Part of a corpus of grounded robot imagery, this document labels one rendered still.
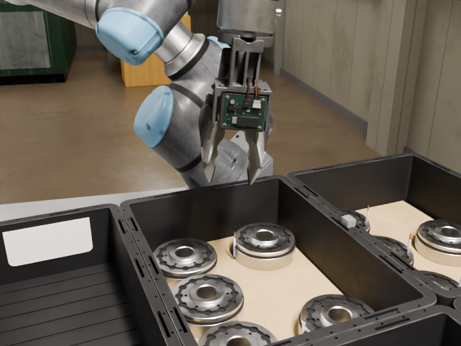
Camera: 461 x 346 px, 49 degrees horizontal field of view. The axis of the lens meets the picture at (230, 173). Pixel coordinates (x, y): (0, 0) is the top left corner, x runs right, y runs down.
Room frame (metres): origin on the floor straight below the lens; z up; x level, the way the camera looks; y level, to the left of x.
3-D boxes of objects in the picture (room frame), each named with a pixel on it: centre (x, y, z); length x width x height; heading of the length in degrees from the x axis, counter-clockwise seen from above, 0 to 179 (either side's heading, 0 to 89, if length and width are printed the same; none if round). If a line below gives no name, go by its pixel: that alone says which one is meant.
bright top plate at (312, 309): (0.53, -0.14, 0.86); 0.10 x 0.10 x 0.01
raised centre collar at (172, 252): (0.68, 0.07, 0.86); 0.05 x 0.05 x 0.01
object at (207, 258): (0.68, 0.07, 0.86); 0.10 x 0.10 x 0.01
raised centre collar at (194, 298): (0.57, 0.03, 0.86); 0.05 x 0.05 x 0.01
